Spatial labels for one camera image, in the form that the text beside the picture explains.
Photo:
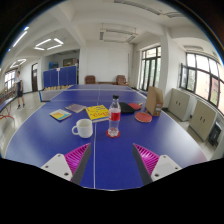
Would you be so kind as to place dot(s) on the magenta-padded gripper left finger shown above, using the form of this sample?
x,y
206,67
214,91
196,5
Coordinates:
x,y
66,163

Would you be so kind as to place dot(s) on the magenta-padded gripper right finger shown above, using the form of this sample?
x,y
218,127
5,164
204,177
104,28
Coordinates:
x,y
156,165

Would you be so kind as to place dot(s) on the clear red-label drink bottle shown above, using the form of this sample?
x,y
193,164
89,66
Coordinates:
x,y
114,116

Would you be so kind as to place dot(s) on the white mug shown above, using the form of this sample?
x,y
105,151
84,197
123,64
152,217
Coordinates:
x,y
85,128

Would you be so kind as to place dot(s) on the yellow and blue book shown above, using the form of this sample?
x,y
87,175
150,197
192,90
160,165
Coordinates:
x,y
60,115

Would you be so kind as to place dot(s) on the red table tennis paddle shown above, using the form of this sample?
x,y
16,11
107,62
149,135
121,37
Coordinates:
x,y
143,117
135,106

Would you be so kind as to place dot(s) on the grey book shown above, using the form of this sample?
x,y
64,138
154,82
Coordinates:
x,y
75,108

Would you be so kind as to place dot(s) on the beige floor cabinet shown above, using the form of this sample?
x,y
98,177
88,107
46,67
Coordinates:
x,y
202,120
179,104

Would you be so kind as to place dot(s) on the black table tennis paddle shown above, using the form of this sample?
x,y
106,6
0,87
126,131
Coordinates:
x,y
126,108

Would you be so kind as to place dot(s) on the brown cardboard box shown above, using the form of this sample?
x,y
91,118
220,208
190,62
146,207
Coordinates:
x,y
154,100

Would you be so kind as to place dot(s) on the blue table with red legs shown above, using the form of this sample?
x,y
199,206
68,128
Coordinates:
x,y
6,105

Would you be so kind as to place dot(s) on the brown armchair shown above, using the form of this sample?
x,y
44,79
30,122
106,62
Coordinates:
x,y
121,80
90,79

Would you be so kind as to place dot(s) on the folded blue tennis table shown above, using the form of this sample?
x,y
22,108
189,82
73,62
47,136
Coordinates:
x,y
60,76

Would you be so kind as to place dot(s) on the person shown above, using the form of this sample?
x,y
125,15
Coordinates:
x,y
19,88

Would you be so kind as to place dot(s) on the dark doorway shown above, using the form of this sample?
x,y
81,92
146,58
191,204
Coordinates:
x,y
35,77

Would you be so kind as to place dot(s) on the ceiling light strips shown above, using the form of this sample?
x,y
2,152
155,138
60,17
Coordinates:
x,y
48,44

